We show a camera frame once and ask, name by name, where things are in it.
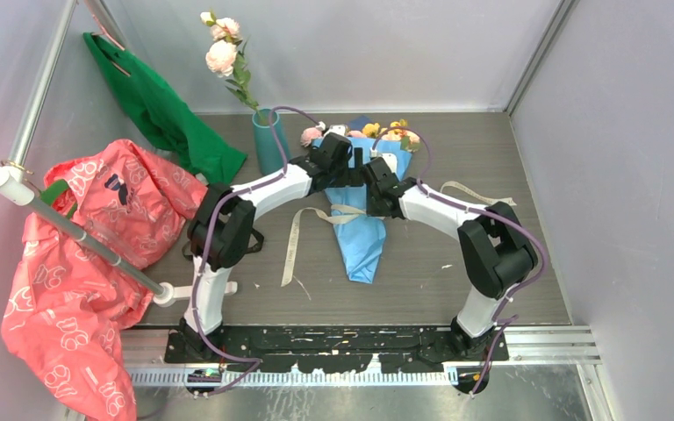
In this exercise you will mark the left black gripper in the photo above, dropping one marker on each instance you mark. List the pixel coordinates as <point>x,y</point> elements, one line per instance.
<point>352,176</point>

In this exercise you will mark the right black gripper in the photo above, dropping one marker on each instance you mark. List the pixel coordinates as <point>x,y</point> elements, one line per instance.
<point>372,209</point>

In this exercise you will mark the blue paper bouquet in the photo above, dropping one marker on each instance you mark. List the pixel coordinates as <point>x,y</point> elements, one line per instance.
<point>361,237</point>

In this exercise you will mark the teal ceramic vase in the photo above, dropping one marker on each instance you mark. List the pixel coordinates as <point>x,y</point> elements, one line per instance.
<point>271,144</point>

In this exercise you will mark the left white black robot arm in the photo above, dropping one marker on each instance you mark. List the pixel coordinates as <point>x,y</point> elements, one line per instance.
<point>221,229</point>

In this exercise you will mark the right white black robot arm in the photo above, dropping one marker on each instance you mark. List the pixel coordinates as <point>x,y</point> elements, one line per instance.
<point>497,254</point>

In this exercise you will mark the pink rose stem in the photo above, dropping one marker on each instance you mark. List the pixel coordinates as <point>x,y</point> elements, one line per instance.
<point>226,58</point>

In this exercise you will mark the green cloth bag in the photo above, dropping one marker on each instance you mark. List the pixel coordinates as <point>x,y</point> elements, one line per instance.
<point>161,116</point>

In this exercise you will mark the pink printed raincoat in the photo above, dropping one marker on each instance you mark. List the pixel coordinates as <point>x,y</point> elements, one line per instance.
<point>68,305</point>

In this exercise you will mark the grey rod with white caps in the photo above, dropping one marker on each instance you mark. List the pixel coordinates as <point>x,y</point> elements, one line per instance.
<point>164,293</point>

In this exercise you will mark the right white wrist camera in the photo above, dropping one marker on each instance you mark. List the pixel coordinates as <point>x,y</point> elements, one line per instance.
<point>391,161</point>

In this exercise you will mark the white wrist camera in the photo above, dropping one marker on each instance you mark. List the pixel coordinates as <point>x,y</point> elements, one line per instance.
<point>341,130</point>
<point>391,161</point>

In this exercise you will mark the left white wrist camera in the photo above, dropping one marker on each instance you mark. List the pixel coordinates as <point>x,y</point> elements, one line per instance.
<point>341,130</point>

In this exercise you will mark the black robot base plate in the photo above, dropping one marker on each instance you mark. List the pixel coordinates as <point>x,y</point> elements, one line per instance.
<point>344,349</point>

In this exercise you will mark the aluminium rail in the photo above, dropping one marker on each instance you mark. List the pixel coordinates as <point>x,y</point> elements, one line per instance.
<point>157,358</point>

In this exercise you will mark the silver metal frame pole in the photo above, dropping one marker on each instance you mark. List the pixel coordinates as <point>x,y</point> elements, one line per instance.
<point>30,117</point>

